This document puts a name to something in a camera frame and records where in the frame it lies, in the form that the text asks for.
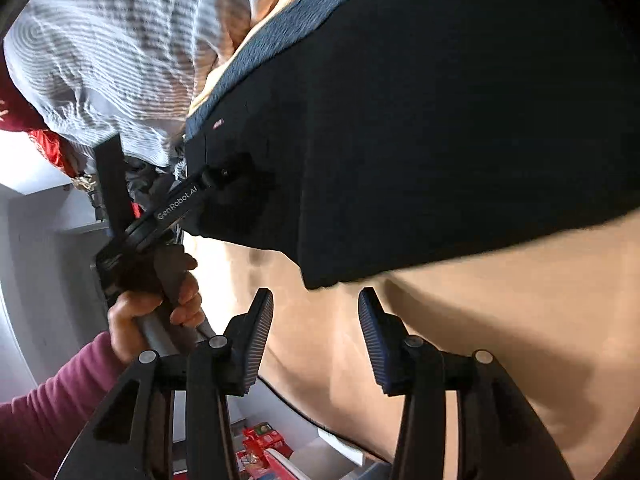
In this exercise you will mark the grey striped blanket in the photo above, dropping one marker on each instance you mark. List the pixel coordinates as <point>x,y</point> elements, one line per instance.
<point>115,50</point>

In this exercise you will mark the black pants with blue waistband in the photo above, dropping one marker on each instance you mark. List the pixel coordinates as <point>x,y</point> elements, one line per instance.
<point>425,110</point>

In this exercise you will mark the person's left forearm maroon sleeve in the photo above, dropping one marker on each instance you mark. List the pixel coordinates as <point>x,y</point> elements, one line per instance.
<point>45,420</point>

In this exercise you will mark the person's left hand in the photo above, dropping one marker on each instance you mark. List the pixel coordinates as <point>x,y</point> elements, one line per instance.
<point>122,325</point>

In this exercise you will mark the red printed box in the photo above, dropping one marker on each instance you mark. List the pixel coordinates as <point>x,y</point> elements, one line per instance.
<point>260,447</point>

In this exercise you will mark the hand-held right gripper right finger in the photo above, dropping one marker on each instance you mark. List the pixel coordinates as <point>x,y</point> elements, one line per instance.
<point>374,342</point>

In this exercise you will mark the red embroidered pillow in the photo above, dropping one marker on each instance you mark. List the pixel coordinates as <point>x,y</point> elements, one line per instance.
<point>14,105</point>

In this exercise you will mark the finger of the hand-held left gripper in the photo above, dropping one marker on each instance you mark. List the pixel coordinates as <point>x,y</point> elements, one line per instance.
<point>182,200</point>

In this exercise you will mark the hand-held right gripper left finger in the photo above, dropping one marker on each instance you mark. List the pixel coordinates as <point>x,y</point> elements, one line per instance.
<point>260,342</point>

